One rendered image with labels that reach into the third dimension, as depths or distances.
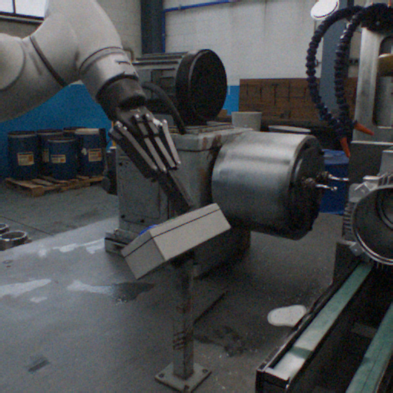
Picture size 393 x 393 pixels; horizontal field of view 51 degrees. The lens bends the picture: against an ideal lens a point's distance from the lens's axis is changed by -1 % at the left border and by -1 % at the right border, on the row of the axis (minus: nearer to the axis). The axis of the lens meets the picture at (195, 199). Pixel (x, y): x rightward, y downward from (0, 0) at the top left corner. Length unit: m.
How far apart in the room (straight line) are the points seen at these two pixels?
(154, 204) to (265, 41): 5.93
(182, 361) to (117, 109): 0.42
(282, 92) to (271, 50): 0.74
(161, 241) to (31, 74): 0.36
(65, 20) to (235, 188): 0.49
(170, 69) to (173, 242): 0.62
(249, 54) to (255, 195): 6.13
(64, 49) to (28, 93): 0.10
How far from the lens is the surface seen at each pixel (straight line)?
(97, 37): 0.75
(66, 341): 0.87
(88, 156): 5.77
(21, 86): 0.76
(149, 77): 1.09
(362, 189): 0.87
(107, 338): 0.86
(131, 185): 1.12
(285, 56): 6.69
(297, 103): 6.34
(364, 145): 1.06
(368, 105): 1.18
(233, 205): 0.97
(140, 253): 0.58
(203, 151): 1.00
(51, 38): 0.77
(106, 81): 0.72
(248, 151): 0.96
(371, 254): 0.91
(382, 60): 0.93
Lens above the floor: 1.27
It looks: 15 degrees down
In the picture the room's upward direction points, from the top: straight up
